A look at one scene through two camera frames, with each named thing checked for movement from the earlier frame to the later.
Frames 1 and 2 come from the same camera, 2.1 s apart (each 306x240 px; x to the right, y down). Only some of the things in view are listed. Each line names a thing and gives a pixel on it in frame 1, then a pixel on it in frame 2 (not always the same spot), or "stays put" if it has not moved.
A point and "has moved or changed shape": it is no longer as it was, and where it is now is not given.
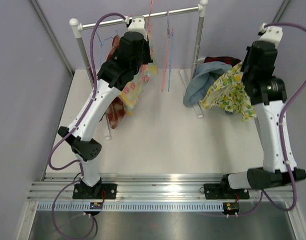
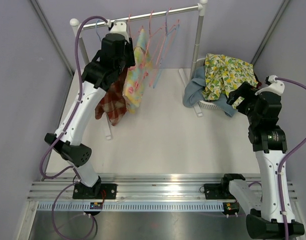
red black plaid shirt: [232, 60] has moved or changed shape
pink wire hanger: [164, 60] -> [169, 36]
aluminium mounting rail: [58, 186] stays put
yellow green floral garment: [228, 93] has moved or changed shape
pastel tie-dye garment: [131, 95] stays put
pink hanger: [149, 20] has moved or changed shape
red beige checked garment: [116, 109] stays put
